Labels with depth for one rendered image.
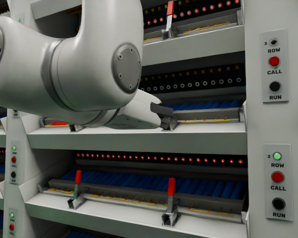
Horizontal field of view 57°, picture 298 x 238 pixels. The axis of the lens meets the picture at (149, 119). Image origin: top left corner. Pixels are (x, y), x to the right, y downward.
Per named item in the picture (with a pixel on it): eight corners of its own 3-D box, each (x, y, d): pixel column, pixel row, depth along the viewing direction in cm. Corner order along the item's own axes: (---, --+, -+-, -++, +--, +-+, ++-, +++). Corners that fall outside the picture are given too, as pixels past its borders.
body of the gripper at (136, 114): (65, 124, 40) (112, 135, 49) (122, 123, 35) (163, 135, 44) (71, 75, 41) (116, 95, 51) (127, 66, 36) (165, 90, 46)
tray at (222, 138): (249, 155, 49) (244, 104, 47) (30, 148, 80) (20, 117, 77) (263, 118, 66) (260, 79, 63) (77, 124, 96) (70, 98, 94)
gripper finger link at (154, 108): (125, 108, 41) (125, 115, 46) (176, 112, 41) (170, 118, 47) (125, 100, 41) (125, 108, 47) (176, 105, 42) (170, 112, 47)
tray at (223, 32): (247, 50, 51) (239, -32, 47) (32, 83, 81) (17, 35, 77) (261, 39, 67) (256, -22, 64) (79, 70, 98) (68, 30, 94)
